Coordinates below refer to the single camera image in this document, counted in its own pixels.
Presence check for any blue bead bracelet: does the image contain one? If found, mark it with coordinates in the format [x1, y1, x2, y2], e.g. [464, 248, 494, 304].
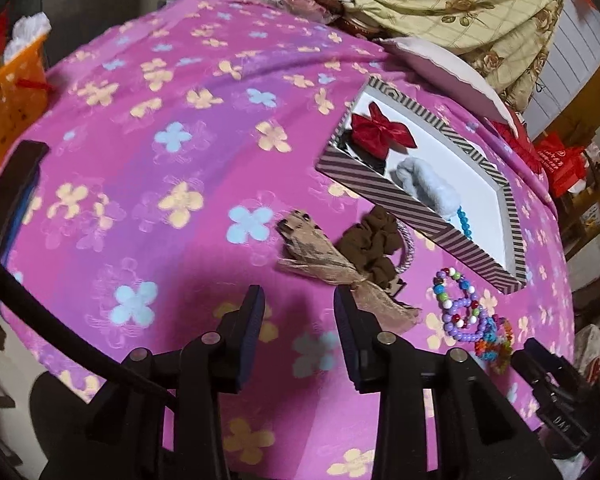
[455, 205, 475, 241]

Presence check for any red frilled cushion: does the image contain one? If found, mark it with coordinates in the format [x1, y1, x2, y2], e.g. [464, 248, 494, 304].
[490, 112, 543, 176]

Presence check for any striped white tray box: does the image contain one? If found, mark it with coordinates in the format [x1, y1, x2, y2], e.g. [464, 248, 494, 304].
[316, 77, 527, 294]

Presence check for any white pink pillow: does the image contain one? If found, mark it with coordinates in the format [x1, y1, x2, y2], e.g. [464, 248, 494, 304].
[380, 37, 517, 136]

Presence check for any purple bead bracelet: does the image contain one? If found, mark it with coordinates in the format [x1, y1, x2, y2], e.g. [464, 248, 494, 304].
[439, 294, 490, 344]

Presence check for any beige floral quilt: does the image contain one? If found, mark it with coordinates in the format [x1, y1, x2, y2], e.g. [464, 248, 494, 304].
[294, 0, 567, 111]

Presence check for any dark brown scrunchie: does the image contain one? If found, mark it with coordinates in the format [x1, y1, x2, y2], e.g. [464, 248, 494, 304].
[335, 205, 403, 289]

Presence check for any pink floral bed sheet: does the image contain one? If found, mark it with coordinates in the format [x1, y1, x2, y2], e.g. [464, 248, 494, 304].
[6, 0, 574, 479]

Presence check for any multicolour bead bracelet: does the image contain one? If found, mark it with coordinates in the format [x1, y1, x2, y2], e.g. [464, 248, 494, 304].
[432, 266, 481, 328]

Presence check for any light blue fluffy scrunchie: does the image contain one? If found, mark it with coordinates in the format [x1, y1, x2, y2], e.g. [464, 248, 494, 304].
[392, 156, 460, 220]

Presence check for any pink rhinestone bangle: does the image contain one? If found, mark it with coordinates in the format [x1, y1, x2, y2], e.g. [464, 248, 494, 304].
[396, 219, 415, 274]

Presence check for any orange plastic basket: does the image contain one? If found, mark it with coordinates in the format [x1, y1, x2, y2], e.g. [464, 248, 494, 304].
[0, 35, 52, 167]

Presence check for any tan lace bow hairclip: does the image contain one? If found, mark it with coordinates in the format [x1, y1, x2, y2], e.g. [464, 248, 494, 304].
[276, 210, 420, 334]

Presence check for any red shopping bag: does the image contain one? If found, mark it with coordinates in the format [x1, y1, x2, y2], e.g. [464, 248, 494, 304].
[534, 132, 586, 198]

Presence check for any rainbow crystal charm bracelet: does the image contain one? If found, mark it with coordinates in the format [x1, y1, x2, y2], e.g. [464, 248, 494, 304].
[479, 311, 516, 348]

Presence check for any colourful flower bead bracelet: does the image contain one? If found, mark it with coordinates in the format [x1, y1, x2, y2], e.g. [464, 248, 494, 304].
[473, 331, 515, 375]

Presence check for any black scrunchie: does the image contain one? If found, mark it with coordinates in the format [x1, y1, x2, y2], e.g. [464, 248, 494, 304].
[337, 129, 386, 176]

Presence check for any red satin bow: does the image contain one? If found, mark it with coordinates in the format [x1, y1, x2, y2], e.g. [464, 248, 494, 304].
[351, 102, 417, 159]

